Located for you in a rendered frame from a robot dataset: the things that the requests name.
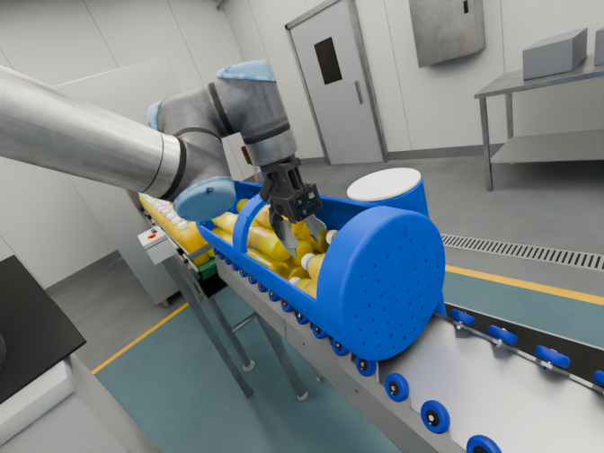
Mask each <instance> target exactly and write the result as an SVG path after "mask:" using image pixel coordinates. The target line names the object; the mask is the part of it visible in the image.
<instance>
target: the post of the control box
mask: <svg viewBox="0 0 604 453"><path fill-rule="evenodd" d="M162 263H163V264H164V266H165V268H166V269H167V270H168V272H169V274H170V275H171V277H172V278H173V281H174V282H175V284H176V285H177V287H178V289H179V290H180V291H181V293H182V295H183V296H184V298H185V299H186V301H187V303H188V304H189V306H190V307H191V310H192V311H193V313H194V315H196V317H197V318H198V320H199V322H200V324H201V325H202V327H203V329H204V330H205V332H206V333H207V335H208V337H209V338H210V340H211V341H212V343H213V344H214V346H215V347H216V349H217V351H218V353H219V354H220V356H221V358H222V359H223V361H224V362H225V363H226V365H227V367H228V368H229V370H230V372H231V373H232V375H233V376H234V378H235V380H236V382H237V383H238V385H239V386H240V387H241V389H242V390H243V392H244V394H245V396H246V397H248V396H249V395H251V394H252V393H253V392H252V391H251V389H250V387H249V386H248V385H247V383H246V382H245V380H244V378H243V376H242V374H241V373H240V371H239V369H238V368H237V366H236V365H235V363H234V362H233V360H232V358H231V357H230V355H229V353H228V352H227V349H226V348H225V346H224V344H223V343H222V341H221V340H220V339H219V337H218V335H217V333H216V332H215V330H214V328H213V327H212V325H211V323H210V322H209V320H208V318H207V317H206V315H205V314H204V312H203V310H202V309H201V307H200V305H199V303H198V302H197V300H196V298H195V297H194V296H193V294H192V293H191V290H190V289H189V287H188V285H187V284H186V282H185V280H184V279H183V277H182V275H181V273H180V272H179V271H178V269H177V268H176V266H175V264H174V263H173V260H172V259H171V257H170V258H168V259H166V260H164V261H162Z"/></svg>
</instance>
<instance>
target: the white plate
mask: <svg viewBox="0 0 604 453"><path fill-rule="evenodd" d="M420 179H421V175H420V173H419V172H418V171H416V170H414V169H410V168H394V169H388V170H384V171H380V172H376V173H372V174H369V175H367V176H365V177H363V178H361V179H359V180H357V181H356V182H355V183H353V184H352V185H351V186H350V188H349V189H348V190H347V194H348V197H349V198H350V199H352V200H356V201H364V202H369V201H378V200H386V199H390V198H393V197H395V196H398V195H400V194H403V193H405V192H407V191H409V190H410V189H412V188H413V187H414V186H416V185H417V184H418V182H419V181H420Z"/></svg>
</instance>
